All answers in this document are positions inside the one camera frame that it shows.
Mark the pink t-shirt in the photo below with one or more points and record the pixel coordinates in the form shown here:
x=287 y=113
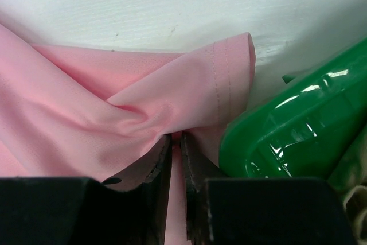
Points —
x=77 y=112

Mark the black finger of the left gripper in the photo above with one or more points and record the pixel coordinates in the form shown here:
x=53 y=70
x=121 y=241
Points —
x=129 y=207

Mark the green plastic tray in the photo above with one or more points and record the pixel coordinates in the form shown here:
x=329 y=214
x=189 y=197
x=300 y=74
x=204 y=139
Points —
x=305 y=130

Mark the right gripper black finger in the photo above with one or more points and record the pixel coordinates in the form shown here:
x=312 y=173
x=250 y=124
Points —
x=224 y=210

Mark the rolled beige t-shirt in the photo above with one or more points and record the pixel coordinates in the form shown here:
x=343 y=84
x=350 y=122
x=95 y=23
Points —
x=355 y=207

